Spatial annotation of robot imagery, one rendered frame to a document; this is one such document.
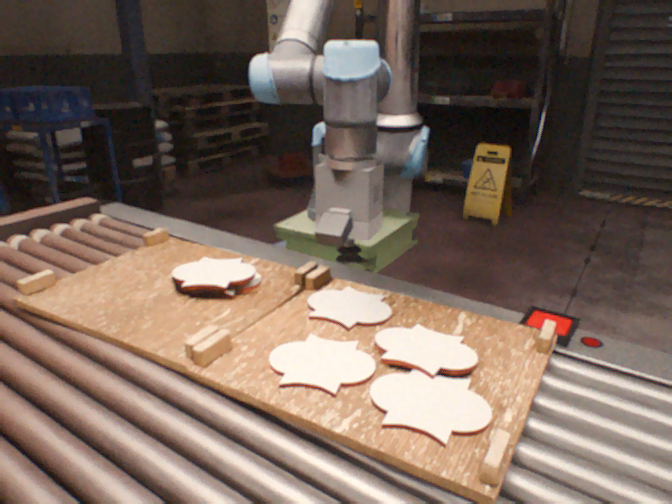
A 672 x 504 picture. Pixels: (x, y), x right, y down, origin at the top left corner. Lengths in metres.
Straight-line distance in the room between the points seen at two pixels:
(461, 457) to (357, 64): 0.49
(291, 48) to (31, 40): 5.23
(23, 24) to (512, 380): 5.67
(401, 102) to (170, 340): 0.68
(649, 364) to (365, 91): 0.55
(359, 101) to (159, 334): 0.45
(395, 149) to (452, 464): 0.74
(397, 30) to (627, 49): 4.19
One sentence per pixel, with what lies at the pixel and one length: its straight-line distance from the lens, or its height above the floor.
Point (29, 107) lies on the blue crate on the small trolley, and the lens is 4.08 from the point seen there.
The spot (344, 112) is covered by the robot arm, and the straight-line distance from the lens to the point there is 0.71.
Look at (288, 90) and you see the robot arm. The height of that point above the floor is 1.27.
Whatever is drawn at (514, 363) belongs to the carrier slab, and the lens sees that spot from 0.75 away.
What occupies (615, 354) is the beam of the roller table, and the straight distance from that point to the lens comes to 0.87.
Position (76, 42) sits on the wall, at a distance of 6.25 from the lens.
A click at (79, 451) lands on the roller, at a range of 0.67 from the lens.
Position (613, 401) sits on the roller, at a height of 0.92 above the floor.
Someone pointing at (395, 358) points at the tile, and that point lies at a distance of 0.70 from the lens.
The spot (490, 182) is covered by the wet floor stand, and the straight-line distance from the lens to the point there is 4.27.
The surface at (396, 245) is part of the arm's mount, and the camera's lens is 1.21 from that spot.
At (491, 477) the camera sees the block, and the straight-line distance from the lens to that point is 0.56.
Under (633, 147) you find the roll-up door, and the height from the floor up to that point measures 0.51.
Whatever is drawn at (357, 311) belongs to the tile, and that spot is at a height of 0.94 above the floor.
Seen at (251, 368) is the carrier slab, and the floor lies 0.94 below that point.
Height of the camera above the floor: 1.34
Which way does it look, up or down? 22 degrees down
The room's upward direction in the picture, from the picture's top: straight up
